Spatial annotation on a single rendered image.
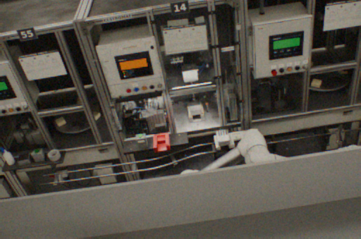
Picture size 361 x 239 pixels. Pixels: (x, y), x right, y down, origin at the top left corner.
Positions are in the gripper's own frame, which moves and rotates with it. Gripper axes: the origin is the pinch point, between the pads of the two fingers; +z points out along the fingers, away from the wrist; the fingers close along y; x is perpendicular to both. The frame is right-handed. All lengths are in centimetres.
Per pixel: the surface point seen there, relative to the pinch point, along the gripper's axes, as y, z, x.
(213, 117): -45, 3, -97
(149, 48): -133, -19, -74
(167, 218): -168, -185, 95
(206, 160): -27, -28, -105
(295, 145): 12, 10, -52
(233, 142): -31, -19, -76
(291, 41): -71, 27, -8
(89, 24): -173, -33, -87
